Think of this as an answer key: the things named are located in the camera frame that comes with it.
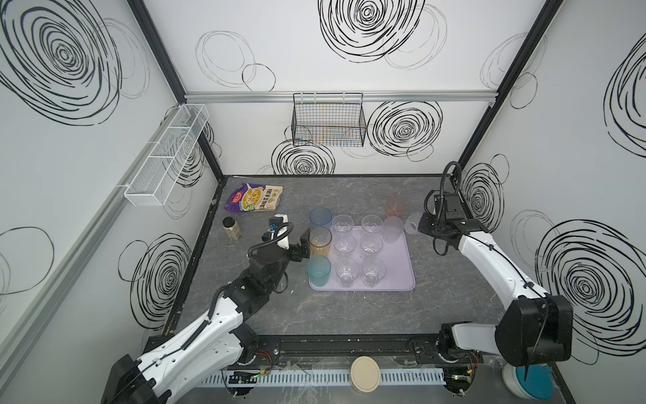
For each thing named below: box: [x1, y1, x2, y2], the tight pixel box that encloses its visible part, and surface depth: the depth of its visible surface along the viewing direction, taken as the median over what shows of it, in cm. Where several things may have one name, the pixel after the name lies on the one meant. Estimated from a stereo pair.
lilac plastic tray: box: [308, 225, 416, 293], surface depth 91 cm
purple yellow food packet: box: [225, 183, 284, 213], surface depth 111 cm
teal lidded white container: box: [501, 362, 555, 401], surface depth 65 cm
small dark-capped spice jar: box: [222, 216, 243, 242], surface depth 96 cm
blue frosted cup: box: [308, 206, 334, 228], surface depth 91 cm
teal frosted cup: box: [307, 255, 332, 288], surface depth 85 cm
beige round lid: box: [349, 355, 382, 394], surface depth 66 cm
